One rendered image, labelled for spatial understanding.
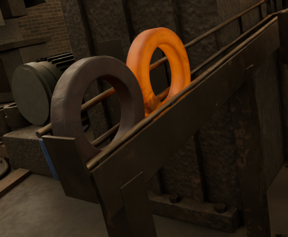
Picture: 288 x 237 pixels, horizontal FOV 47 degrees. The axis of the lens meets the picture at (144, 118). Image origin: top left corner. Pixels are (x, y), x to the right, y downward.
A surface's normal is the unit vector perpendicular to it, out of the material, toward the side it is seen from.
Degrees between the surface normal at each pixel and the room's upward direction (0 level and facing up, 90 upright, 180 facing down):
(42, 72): 45
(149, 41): 90
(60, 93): 54
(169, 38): 90
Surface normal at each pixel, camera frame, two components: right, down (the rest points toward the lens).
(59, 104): -0.61, -0.15
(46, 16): 0.78, 0.02
